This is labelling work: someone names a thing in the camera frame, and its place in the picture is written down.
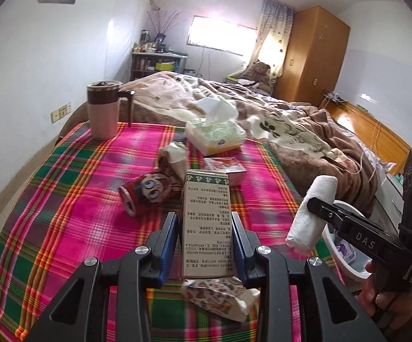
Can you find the white green text box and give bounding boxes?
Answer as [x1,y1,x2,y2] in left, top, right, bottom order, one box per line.
[181,169,235,280]

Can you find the purple white medicine box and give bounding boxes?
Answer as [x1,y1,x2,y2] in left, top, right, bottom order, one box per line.
[336,240,356,265]

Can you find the white towel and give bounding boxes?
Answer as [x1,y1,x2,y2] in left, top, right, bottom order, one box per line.
[286,175,338,255]

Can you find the white round trash bin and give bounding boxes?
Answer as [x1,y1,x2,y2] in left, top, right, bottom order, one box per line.
[321,199,373,280]

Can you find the person's right hand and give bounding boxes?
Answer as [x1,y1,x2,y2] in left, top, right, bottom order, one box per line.
[357,262,412,330]

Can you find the crumpled patterned wrapper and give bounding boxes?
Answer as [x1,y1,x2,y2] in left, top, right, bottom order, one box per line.
[181,276,260,323]

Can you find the white bedside drawer cabinet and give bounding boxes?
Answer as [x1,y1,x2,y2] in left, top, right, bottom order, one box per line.
[370,174,403,234]

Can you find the red cartoon can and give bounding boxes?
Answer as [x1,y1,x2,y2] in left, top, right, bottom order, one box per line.
[118,168,183,217]

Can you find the pink plaid blanket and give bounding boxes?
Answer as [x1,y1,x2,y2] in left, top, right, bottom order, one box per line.
[0,123,302,341]

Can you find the pink white small carton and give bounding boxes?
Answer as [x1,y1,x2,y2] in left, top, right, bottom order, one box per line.
[203,157,247,187]

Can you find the black phone on bed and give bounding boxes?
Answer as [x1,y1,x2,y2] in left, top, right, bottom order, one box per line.
[323,156,348,171]

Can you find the wooden headboard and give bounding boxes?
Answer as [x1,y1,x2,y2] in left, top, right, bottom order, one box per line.
[325,101,411,175]

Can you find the crumpled white green tissue packet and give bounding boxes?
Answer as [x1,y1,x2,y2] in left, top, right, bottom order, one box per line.
[157,141,190,182]

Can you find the brown paw print blanket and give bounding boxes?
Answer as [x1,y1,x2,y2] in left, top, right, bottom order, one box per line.
[122,72,390,217]

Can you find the yellow tissue pack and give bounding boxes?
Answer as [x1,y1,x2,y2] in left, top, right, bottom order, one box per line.
[184,97,247,156]

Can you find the pink brown travel mug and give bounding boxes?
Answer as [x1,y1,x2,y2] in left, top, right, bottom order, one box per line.
[87,80,135,140]

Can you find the brown teddy bear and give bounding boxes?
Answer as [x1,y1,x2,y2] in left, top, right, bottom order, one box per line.
[241,60,272,93]

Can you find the wooden wardrobe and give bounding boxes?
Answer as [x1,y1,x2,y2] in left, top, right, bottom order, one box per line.
[272,5,350,107]

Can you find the cluttered grey shelf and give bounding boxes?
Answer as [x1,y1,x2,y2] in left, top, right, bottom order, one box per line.
[130,29,188,80]

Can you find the floral curtain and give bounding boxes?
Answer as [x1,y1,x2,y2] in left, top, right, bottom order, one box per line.
[248,0,296,82]

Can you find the vase with twigs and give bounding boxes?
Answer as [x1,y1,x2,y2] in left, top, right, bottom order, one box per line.
[146,9,185,46]

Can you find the white charging cable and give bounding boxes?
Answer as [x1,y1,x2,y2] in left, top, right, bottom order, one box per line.
[348,120,388,184]

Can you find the wall power socket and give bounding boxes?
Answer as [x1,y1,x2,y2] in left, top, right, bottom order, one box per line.
[51,103,71,124]

